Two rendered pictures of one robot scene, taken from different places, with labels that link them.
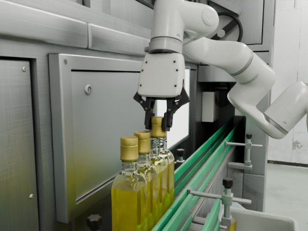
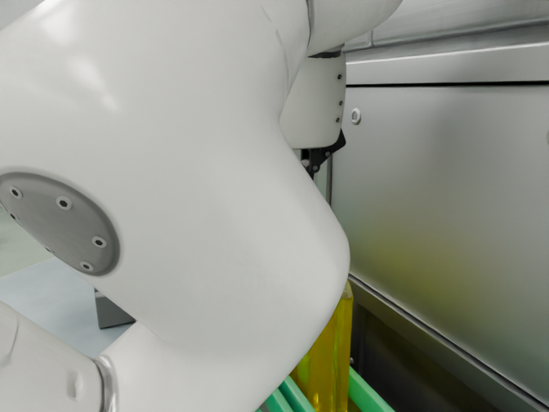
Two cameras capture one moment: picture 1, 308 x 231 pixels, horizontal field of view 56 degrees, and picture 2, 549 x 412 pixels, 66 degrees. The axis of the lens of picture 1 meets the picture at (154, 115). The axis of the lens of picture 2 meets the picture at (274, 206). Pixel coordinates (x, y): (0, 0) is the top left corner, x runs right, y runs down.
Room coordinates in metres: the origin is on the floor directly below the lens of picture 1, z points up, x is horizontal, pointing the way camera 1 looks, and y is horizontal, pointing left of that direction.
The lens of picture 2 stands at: (0.96, -0.37, 1.28)
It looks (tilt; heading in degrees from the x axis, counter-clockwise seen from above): 15 degrees down; 133
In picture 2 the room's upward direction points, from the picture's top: straight up
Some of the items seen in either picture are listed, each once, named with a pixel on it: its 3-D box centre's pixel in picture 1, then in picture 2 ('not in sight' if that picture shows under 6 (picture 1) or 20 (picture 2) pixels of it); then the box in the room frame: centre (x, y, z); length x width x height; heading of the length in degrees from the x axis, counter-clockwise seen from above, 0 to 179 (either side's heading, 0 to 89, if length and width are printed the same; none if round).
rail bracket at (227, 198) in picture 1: (218, 199); not in sight; (0.74, -0.17, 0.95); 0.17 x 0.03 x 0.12; 67
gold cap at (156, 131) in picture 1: (158, 126); not in sight; (0.64, -0.01, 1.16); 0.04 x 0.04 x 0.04
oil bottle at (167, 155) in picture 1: (161, 190); (318, 352); (0.70, -0.02, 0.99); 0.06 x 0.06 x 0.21; 68
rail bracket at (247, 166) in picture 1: (242, 156); not in sight; (1.33, -0.42, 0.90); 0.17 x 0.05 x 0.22; 67
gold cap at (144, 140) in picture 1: (142, 141); not in sight; (0.60, 0.02, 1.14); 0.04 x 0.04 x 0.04
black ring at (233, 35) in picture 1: (221, 34); not in sight; (1.55, -0.35, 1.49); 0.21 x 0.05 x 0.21; 67
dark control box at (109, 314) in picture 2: not in sight; (113, 302); (0.06, 0.04, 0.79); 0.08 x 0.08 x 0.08; 67
